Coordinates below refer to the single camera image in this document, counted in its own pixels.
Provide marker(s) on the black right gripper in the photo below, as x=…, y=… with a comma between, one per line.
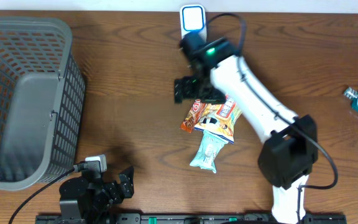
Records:
x=214, y=96

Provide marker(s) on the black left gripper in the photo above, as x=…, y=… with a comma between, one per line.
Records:
x=126, y=185

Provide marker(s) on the red chocolate bar wrapper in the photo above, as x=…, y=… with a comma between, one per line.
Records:
x=193, y=116

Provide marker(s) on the yellow snack bag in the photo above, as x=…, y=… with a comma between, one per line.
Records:
x=220, y=119

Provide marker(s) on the light teal snack packet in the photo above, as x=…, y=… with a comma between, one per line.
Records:
x=210, y=147

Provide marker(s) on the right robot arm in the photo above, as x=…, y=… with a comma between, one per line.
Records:
x=287, y=156

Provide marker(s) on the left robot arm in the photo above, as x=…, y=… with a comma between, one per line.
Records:
x=88, y=198

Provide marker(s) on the white barcode scanner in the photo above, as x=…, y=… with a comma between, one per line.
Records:
x=193, y=19

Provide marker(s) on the gray plastic basket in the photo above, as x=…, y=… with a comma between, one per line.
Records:
x=42, y=95

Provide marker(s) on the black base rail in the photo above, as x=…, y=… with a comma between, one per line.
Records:
x=135, y=218

